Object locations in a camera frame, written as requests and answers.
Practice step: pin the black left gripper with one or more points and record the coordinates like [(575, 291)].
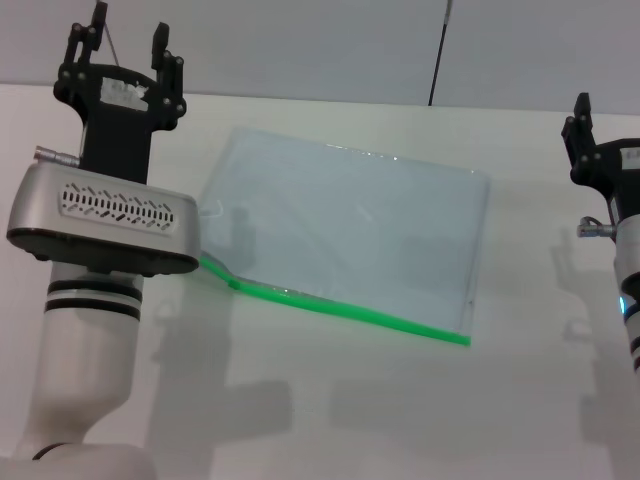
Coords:
[(117, 140)]

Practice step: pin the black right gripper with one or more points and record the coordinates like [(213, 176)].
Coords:
[(620, 180)]

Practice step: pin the clear green-zip document bag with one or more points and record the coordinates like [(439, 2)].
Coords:
[(350, 225)]

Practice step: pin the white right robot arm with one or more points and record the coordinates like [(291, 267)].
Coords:
[(631, 250)]

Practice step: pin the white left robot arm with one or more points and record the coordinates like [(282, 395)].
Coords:
[(85, 360)]

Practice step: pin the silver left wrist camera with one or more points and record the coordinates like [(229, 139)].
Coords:
[(100, 200)]

